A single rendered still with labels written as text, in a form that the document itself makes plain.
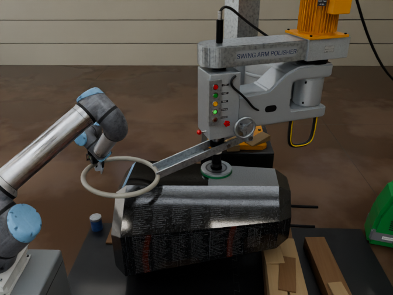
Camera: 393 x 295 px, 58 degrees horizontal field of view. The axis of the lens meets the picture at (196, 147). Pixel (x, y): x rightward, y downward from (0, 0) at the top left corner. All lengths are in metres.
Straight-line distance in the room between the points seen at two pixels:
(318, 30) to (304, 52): 0.15
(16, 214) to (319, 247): 2.22
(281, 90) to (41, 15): 7.23
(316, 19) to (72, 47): 7.07
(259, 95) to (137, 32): 6.32
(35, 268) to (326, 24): 2.06
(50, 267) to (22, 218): 0.37
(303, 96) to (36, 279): 1.87
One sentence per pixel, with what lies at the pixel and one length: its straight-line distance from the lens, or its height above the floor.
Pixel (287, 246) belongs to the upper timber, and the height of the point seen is 0.25.
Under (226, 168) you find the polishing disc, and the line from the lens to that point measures 2.47.
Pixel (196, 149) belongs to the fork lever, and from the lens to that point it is 2.41.
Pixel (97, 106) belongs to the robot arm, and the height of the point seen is 1.55.
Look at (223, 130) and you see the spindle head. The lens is 2.23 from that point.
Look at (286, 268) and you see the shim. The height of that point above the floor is 0.26.
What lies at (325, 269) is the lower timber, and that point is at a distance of 2.89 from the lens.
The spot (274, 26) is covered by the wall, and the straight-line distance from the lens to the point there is 8.34.
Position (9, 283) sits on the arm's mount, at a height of 0.89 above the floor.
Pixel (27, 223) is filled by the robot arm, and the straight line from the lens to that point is 1.61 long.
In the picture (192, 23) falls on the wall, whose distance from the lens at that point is 8.21.
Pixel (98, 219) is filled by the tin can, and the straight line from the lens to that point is 3.26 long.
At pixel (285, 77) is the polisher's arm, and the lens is 2.32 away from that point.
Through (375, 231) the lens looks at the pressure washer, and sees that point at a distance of 3.33.
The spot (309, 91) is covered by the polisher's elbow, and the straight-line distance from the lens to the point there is 2.48.
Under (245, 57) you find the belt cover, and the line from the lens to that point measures 2.13.
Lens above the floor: 2.11
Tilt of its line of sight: 28 degrees down
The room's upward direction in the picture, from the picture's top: straight up
